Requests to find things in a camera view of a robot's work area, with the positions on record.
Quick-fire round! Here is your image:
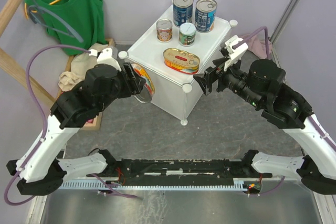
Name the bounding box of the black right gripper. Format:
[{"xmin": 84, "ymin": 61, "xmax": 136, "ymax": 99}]
[{"xmin": 193, "ymin": 54, "xmax": 265, "ymax": 109}]

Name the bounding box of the silver oval fish tin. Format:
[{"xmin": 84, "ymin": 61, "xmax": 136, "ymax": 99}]
[{"xmin": 131, "ymin": 63, "xmax": 155, "ymax": 103}]

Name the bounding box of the red oval sardine tin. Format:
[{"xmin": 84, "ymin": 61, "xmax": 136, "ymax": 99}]
[{"xmin": 163, "ymin": 48, "xmax": 200, "ymax": 74}]

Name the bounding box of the white cube cabinet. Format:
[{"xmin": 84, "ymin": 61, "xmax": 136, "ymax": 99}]
[{"xmin": 118, "ymin": 17, "xmax": 232, "ymax": 125}]

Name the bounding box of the white lid green jar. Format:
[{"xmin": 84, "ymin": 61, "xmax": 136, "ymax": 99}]
[{"xmin": 178, "ymin": 23, "xmax": 196, "ymax": 46}]

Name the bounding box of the small pink label can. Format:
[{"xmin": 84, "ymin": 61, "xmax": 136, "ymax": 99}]
[{"xmin": 156, "ymin": 19, "xmax": 173, "ymax": 42}]

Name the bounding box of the blue white label can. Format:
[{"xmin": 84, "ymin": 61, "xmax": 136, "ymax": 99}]
[{"xmin": 195, "ymin": 0, "xmax": 217, "ymax": 33}]

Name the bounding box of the tall blue label can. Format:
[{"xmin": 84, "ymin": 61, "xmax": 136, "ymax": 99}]
[{"xmin": 172, "ymin": 0, "xmax": 194, "ymax": 27}]

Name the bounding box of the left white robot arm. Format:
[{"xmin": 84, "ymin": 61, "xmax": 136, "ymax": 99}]
[{"xmin": 6, "ymin": 62, "xmax": 146, "ymax": 196}]

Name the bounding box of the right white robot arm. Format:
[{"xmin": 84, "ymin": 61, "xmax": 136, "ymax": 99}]
[{"xmin": 193, "ymin": 59, "xmax": 335, "ymax": 195}]

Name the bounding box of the beige crumpled cloth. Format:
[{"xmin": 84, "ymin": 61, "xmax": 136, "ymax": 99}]
[{"xmin": 58, "ymin": 52, "xmax": 97, "ymax": 92}]

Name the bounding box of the mauve crumpled cloth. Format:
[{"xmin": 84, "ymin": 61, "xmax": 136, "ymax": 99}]
[{"xmin": 246, "ymin": 35, "xmax": 272, "ymax": 59}]

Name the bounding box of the grey blue hanger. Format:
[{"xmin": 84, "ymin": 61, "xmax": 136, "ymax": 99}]
[{"xmin": 16, "ymin": 0, "xmax": 84, "ymax": 43}]

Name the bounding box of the green tank top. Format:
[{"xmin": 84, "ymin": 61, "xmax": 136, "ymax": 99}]
[{"xmin": 25, "ymin": 0, "xmax": 107, "ymax": 49}]

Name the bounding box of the wooden diagonal beam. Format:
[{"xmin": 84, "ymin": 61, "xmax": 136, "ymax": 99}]
[{"xmin": 1, "ymin": 48, "xmax": 55, "ymax": 108}]

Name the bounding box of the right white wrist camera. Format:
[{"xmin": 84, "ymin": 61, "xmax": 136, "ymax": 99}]
[{"xmin": 223, "ymin": 35, "xmax": 248, "ymax": 71}]

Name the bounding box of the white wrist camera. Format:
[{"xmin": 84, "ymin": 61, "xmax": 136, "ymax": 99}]
[
  {"xmin": 89, "ymin": 47, "xmax": 121, "ymax": 71},
  {"xmin": 223, "ymin": 35, "xmax": 248, "ymax": 71}
]

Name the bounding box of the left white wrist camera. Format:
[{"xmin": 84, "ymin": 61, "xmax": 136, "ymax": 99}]
[{"xmin": 89, "ymin": 47, "xmax": 121, "ymax": 71}]

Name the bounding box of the wooden tray frame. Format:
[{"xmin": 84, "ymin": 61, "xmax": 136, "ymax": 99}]
[{"xmin": 56, "ymin": 38, "xmax": 115, "ymax": 131}]

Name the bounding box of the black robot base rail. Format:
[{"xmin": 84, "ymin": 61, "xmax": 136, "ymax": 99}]
[{"xmin": 98, "ymin": 159, "xmax": 272, "ymax": 186}]

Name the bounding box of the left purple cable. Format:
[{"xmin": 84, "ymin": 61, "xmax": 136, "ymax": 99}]
[{"xmin": 4, "ymin": 45, "xmax": 139, "ymax": 206}]

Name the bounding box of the white slotted cable duct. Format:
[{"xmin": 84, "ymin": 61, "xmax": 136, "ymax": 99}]
[{"xmin": 59, "ymin": 179, "xmax": 247, "ymax": 191}]

